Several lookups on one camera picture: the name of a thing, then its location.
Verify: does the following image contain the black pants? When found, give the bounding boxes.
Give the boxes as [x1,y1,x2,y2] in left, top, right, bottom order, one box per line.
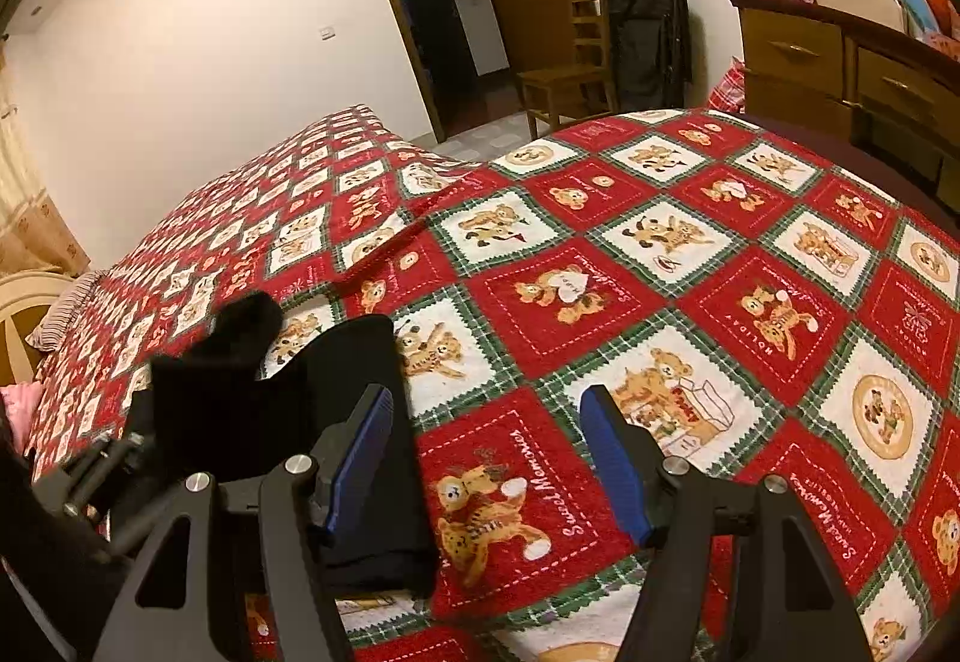
[118,289,441,599]

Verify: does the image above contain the striped pillow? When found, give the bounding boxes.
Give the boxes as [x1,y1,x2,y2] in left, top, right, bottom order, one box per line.
[26,270,104,353]

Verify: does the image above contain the cream wooden headboard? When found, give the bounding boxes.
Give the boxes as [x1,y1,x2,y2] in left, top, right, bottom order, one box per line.
[0,270,71,386]

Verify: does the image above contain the beige patterned curtain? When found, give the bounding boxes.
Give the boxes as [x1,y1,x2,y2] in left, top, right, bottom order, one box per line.
[0,61,89,277]

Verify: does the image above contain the brown wooden dresser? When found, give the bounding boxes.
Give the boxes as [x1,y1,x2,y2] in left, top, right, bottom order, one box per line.
[729,0,958,215]

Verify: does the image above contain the red patchwork bear quilt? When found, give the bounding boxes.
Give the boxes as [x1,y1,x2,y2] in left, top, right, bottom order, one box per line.
[31,106,958,660]

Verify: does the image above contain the black bag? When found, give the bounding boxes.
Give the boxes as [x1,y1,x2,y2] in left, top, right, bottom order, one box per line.
[607,0,693,113]

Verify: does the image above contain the red bag on floor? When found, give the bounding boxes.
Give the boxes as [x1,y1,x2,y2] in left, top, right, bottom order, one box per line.
[706,57,745,114]

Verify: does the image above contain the pink pillow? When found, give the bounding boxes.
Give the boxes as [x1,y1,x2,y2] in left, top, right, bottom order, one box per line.
[2,381,44,456]

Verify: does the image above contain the wooden chair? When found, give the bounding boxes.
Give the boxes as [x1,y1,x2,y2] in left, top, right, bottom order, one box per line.
[517,0,619,140]

